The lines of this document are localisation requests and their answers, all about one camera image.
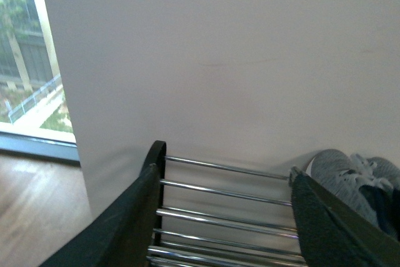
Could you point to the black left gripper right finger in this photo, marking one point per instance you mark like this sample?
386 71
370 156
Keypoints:
332 234

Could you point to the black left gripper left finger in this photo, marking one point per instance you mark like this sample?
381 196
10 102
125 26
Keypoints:
121 234

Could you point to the grey sneaker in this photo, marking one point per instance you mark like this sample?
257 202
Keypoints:
369 186

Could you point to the black metal shoe rack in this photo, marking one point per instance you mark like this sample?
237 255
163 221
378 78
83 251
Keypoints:
215 214

